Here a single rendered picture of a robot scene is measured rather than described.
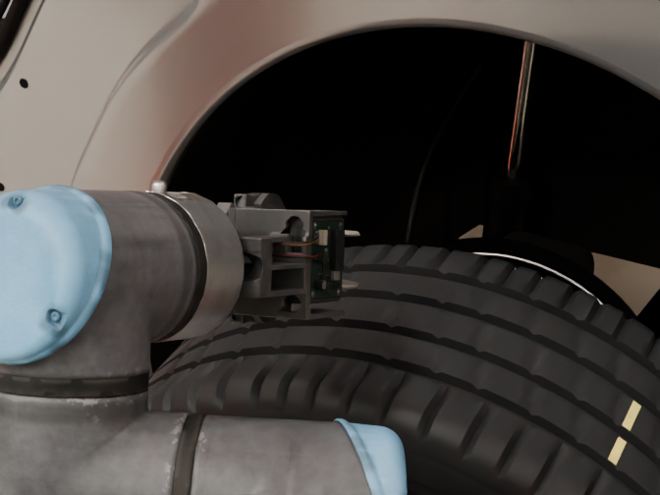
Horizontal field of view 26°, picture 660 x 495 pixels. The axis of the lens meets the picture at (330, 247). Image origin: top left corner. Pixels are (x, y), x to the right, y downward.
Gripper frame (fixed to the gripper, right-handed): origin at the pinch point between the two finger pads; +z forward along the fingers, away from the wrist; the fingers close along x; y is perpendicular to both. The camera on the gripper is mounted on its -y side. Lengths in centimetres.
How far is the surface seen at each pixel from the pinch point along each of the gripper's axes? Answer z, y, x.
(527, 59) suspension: 51, -3, 20
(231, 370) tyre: -0.6, -6.6, -9.2
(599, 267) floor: 224, -49, -10
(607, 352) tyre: 13.2, 18.7, -6.9
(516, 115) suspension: 54, -5, 14
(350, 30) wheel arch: 20.4, -8.3, 19.3
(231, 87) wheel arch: 23.1, -22.4, 14.5
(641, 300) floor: 217, -37, -17
